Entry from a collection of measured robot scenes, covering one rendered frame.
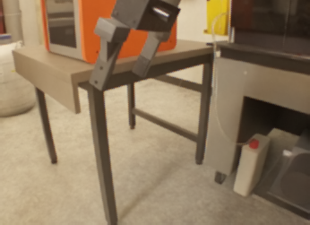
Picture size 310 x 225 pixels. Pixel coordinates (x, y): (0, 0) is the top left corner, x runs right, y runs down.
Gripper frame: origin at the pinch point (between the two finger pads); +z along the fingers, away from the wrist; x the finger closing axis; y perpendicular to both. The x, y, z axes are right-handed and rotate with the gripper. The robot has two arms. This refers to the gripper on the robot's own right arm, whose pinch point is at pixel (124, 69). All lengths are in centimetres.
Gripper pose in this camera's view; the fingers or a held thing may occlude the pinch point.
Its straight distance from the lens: 40.4
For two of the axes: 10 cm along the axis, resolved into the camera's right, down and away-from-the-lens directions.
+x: 4.1, -2.3, 8.8
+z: -4.1, 8.2, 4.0
